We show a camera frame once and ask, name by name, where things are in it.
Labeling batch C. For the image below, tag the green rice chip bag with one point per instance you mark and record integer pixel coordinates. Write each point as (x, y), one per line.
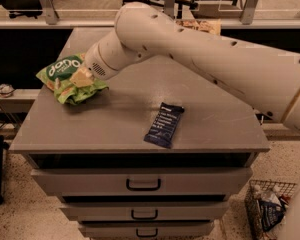
(56, 77)

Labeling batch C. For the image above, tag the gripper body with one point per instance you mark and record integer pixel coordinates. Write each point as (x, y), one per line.
(94, 65)

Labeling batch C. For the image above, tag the middle grey drawer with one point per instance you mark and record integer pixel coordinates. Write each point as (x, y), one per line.
(144, 211)

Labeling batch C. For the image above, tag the bottom grey drawer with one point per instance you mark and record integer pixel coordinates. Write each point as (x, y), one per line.
(146, 230)

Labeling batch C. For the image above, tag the brown chip bag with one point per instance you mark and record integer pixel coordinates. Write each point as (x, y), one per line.
(208, 26)

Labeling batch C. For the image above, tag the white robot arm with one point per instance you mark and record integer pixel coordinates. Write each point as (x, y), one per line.
(266, 78)

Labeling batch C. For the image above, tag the dark blue bag in basket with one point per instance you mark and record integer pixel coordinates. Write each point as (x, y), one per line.
(271, 214)

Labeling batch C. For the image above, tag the wire basket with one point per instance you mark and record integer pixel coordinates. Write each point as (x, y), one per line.
(271, 191)

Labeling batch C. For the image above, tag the top grey drawer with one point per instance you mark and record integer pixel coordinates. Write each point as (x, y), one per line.
(142, 181)

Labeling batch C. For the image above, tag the grey drawer cabinet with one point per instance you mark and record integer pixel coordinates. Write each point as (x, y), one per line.
(107, 131)

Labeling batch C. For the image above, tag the grey drawer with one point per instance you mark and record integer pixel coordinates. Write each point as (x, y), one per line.
(144, 211)
(142, 181)
(146, 230)

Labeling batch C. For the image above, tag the dark blue snack bar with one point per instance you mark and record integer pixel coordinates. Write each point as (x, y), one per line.
(164, 125)

